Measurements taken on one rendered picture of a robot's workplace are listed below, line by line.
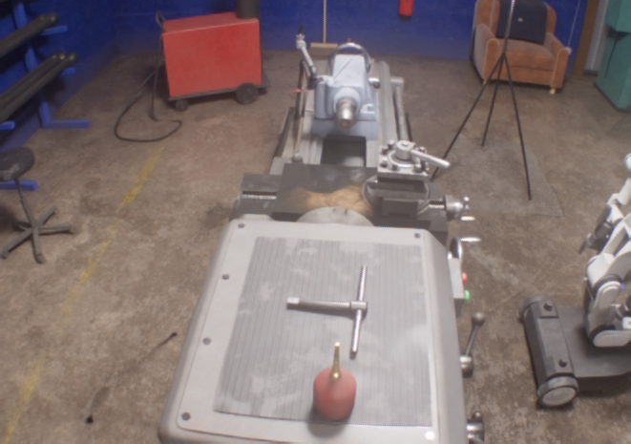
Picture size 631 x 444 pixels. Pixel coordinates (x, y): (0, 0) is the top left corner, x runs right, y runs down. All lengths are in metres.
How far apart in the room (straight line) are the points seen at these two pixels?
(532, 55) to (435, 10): 1.24
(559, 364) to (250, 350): 1.79
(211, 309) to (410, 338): 0.36
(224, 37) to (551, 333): 3.46
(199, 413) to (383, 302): 0.39
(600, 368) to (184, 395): 2.10
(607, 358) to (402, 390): 1.91
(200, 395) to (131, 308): 2.05
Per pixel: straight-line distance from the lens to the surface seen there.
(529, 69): 5.48
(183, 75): 4.58
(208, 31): 4.45
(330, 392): 0.73
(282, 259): 1.01
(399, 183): 1.67
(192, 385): 0.84
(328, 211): 1.33
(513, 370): 2.61
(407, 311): 0.92
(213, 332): 0.90
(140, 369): 2.57
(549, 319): 2.63
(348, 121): 1.98
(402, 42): 5.94
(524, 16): 5.57
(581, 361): 2.56
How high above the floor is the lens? 2.03
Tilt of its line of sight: 38 degrees down
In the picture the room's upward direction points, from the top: straight up
